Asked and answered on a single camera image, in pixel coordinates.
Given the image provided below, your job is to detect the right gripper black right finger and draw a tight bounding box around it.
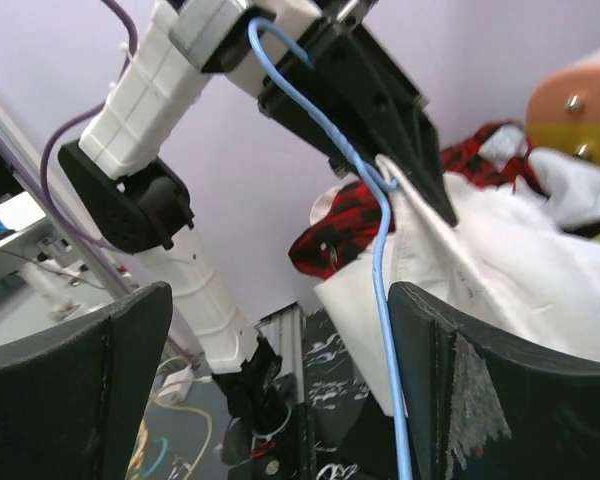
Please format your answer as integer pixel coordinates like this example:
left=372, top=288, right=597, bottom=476
left=388, top=282, right=600, bottom=479

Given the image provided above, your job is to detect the white shirt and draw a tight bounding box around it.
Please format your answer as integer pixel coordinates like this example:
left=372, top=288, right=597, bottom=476
left=309, top=147, right=600, bottom=419

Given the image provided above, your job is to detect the coiled cream cable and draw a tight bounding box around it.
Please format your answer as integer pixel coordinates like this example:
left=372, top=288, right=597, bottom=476
left=127, top=357, right=216, bottom=480

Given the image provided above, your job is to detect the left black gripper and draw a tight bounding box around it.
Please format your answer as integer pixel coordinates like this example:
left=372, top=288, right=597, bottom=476
left=278, top=1, right=458, bottom=227

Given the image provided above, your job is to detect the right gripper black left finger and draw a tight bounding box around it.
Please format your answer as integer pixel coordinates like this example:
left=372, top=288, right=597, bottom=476
left=0, top=282, right=173, bottom=479

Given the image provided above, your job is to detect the red black plaid shirt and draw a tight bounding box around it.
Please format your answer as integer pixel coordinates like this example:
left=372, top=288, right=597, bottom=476
left=288, top=120, right=546, bottom=279

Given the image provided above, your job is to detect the blue wire hanger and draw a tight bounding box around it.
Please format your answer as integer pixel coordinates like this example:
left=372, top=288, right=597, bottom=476
left=247, top=16, right=413, bottom=480

